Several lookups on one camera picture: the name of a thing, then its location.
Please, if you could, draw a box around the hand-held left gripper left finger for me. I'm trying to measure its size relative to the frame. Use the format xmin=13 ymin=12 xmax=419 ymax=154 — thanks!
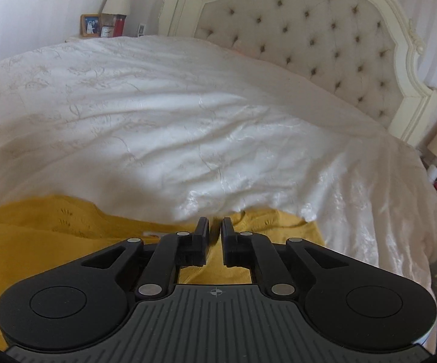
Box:
xmin=80 ymin=217 xmax=212 ymax=298

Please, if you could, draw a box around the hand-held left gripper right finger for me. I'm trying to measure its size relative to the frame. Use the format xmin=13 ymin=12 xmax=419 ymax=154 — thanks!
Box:
xmin=222 ymin=217 xmax=351 ymax=298

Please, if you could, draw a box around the yellow knit sweater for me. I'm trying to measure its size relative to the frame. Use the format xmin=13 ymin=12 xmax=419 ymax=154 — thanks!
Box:
xmin=0 ymin=195 xmax=327 ymax=345

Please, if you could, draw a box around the white embroidered bedspread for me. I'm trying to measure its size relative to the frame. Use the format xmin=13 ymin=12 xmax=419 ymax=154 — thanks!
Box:
xmin=0 ymin=35 xmax=437 ymax=285

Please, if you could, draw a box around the cream tufted headboard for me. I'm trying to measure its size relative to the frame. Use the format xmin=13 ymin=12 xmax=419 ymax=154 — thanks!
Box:
xmin=158 ymin=0 xmax=437 ymax=148

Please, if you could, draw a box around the red candle jar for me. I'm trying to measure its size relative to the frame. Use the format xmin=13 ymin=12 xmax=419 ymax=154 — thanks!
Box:
xmin=113 ymin=14 xmax=127 ymax=38

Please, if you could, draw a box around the wooden photo frame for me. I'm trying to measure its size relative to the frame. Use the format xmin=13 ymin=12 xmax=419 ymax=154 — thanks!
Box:
xmin=80 ymin=14 xmax=102 ymax=39

